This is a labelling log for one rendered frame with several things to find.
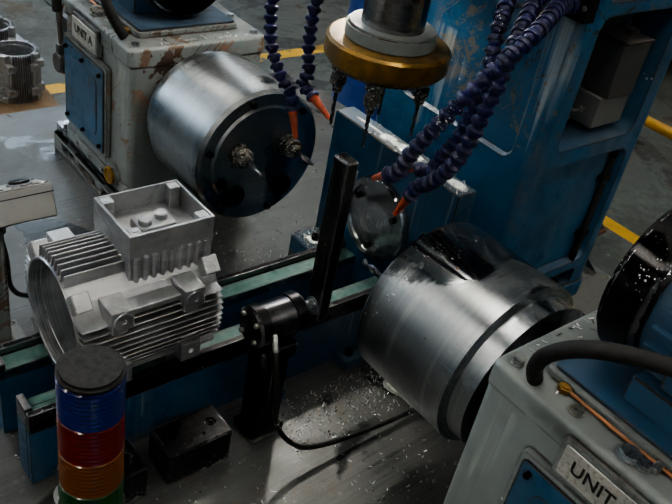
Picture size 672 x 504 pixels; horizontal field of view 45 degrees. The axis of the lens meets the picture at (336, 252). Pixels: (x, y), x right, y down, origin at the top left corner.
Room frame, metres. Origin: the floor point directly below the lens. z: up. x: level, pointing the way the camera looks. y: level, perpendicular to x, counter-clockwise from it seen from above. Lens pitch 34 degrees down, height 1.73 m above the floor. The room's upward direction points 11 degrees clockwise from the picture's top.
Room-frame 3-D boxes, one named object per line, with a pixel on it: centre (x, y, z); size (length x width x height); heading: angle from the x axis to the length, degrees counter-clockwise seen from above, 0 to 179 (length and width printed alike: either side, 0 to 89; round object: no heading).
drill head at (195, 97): (1.35, 0.26, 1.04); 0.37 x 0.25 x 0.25; 45
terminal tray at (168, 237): (0.87, 0.24, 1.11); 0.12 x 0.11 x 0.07; 135
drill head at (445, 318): (0.86, -0.22, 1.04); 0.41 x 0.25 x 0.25; 45
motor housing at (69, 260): (0.85, 0.27, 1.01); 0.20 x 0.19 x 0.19; 135
